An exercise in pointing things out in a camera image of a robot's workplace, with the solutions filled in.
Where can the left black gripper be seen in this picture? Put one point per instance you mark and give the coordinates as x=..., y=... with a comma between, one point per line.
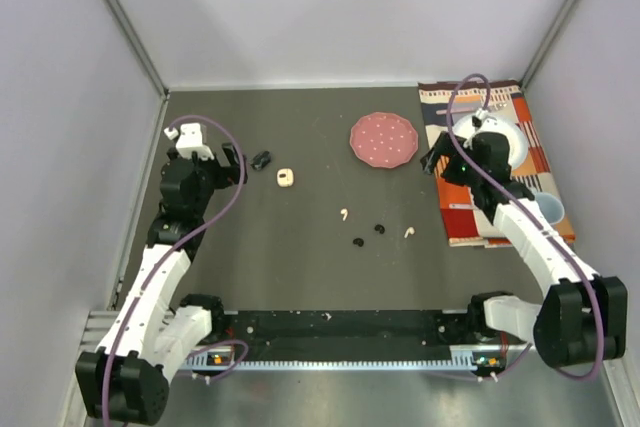
x=227, y=175

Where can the black earbud charging case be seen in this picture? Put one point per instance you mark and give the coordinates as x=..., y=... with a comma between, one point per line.
x=261, y=160

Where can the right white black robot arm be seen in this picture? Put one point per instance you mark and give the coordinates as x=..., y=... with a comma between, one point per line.
x=583, y=315

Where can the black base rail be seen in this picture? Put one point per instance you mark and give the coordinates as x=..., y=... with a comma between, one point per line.
x=349, y=335

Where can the patterned orange cloth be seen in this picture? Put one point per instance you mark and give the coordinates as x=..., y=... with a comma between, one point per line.
x=465, y=228

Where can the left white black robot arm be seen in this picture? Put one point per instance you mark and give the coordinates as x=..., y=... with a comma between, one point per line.
x=127, y=377

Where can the cream earbud charging case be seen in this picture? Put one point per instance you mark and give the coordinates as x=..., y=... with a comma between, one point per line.
x=285, y=178

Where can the pink dotted plate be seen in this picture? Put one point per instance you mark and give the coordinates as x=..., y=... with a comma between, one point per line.
x=383, y=140

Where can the white paper plate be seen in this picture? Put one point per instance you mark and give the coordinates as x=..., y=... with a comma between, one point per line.
x=518, y=145

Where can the pink handled utensil lower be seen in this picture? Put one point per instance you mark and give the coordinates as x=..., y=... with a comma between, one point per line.
x=460, y=206

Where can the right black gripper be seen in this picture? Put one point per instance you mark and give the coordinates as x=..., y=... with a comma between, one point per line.
x=445, y=145

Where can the grey slotted cable duct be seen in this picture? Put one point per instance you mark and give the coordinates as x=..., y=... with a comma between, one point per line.
x=456, y=359

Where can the aluminium frame profile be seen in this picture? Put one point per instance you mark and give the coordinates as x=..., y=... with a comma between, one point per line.
x=73, y=412

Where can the light blue cup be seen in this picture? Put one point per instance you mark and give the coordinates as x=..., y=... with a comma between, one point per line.
x=551, y=207

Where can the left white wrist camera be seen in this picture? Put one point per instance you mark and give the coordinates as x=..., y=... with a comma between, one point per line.
x=190, y=139

